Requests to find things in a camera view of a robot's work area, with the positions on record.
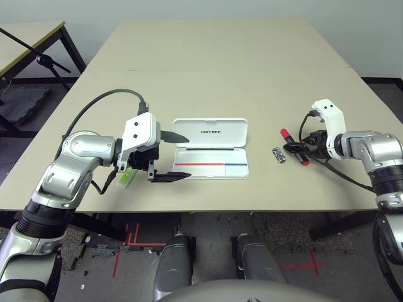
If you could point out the small silver binder clip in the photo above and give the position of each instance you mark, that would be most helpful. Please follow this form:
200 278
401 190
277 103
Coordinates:
279 155

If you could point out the beige side table black frame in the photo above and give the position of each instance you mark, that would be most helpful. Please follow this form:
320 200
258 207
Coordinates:
25 37

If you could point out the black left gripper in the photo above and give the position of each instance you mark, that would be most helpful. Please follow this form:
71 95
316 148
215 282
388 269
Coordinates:
141 160

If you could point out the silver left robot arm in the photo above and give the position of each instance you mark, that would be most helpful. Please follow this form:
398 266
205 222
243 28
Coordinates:
85 148

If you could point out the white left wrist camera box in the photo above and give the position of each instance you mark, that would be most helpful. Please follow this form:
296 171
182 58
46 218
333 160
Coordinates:
140 129

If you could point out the red and black marker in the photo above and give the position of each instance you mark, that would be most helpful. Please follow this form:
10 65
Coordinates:
285 133

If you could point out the red floor tape cross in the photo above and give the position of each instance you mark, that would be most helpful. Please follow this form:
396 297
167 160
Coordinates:
313 265

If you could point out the green highlighter pen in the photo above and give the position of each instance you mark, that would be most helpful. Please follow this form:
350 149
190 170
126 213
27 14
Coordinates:
124 179

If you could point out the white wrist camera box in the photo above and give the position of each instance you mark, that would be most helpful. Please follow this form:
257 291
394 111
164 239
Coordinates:
332 119
140 129

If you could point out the black table foot bar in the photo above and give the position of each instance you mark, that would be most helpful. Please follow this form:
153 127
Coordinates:
346 225

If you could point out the grey robot torso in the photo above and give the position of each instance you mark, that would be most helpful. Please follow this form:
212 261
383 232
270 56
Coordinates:
245 292

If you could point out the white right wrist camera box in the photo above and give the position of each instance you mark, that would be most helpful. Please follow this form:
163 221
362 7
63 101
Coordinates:
332 119

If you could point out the grey robot left leg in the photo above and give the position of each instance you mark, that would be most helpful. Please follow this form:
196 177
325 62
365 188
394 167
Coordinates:
173 267

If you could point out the black foam mat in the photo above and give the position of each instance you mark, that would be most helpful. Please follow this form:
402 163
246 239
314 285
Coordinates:
22 104

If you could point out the white plastic pencil case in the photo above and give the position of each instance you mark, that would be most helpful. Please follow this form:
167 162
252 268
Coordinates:
211 135

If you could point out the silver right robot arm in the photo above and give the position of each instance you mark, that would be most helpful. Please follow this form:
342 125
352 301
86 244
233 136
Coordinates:
368 144

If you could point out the black tripod stand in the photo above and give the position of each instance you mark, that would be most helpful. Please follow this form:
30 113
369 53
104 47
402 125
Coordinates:
45 59

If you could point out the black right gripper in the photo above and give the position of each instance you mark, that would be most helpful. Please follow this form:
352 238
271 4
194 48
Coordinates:
316 143

